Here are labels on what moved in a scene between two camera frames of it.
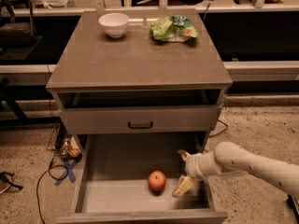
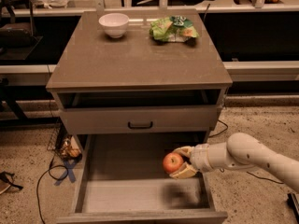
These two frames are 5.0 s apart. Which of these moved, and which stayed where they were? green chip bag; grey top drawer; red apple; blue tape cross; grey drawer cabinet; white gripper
Moved: white gripper; red apple
Stayed: green chip bag; grey top drawer; grey drawer cabinet; blue tape cross
